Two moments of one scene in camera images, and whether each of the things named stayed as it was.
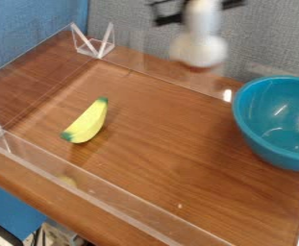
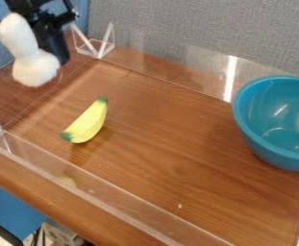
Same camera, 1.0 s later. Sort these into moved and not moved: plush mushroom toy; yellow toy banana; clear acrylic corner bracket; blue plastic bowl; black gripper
Moved: plush mushroom toy; black gripper
Not moved: blue plastic bowl; clear acrylic corner bracket; yellow toy banana
